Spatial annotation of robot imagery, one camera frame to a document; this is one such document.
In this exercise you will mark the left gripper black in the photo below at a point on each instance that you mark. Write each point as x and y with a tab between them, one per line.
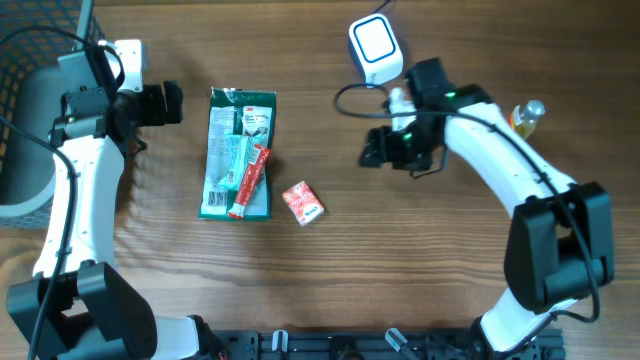
156	116

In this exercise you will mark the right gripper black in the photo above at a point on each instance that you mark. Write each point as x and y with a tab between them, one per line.
379	142

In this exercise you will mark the green white gloves packet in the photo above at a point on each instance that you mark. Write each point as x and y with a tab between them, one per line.
238	112

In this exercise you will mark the red sachet stick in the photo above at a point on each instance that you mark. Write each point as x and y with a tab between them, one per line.
257	161

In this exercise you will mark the yellow liquid bottle silver cap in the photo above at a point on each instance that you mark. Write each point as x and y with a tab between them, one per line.
524	118

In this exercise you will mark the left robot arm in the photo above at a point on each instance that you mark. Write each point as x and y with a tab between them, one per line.
77	305

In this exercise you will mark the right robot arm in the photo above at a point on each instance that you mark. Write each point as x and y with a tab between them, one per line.
560	242

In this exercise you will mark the white barcode scanner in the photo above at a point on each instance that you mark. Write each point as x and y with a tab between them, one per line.
375	50

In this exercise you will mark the grey plastic mesh basket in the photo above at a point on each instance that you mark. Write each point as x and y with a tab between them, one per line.
34	34

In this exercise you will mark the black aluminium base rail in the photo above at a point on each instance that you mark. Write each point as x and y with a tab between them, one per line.
444	343

